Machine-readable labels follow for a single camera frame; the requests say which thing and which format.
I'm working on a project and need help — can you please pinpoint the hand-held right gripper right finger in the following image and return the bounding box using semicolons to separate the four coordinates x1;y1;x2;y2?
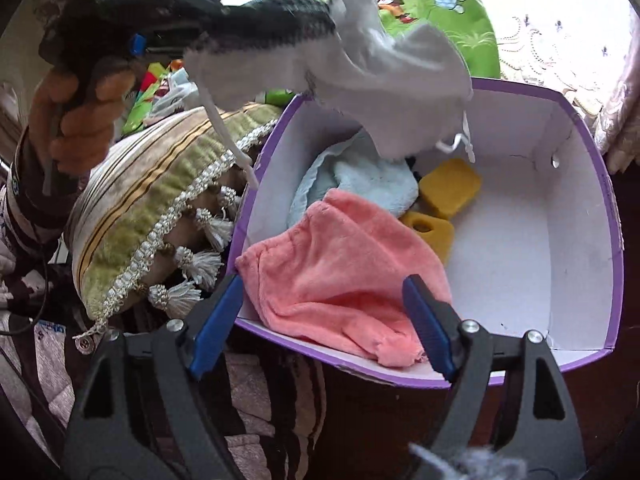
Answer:
401;274;588;480

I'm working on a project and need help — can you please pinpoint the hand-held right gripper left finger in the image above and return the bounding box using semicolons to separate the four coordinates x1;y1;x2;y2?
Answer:
62;272;246;480

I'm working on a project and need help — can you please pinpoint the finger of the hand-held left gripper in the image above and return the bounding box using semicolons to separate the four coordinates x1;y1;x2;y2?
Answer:
127;32;201;59

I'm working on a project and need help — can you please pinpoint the yellow sponge with hole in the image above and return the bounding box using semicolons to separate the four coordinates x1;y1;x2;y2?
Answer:
400;210;456;266

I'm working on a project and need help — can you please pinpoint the pink towel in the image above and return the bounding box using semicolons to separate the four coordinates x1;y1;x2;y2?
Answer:
235;187;453;368

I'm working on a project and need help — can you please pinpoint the purple cardboard box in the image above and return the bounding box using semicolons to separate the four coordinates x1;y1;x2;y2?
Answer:
232;77;626;391

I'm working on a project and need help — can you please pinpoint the light blue towel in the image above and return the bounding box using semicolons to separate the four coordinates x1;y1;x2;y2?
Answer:
287;130;420;233

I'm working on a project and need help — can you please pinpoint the white cloth with grey stripes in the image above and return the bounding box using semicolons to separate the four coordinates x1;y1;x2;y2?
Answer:
182;0;476;193

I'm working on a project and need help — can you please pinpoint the person's left hand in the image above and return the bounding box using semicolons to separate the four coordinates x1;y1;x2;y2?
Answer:
27;56;138;176

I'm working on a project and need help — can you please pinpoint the striped cushion with tassels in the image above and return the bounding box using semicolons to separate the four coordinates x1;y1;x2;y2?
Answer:
65;102;283;341

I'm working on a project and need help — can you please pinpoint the green cartoon printed sheet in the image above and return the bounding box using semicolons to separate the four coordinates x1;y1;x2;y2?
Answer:
120;0;501;133

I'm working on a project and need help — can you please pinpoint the white lace curtain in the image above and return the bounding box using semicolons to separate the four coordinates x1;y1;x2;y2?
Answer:
470;0;640;176

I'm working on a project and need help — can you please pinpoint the black cable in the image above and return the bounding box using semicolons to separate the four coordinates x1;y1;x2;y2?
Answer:
0;240;53;337

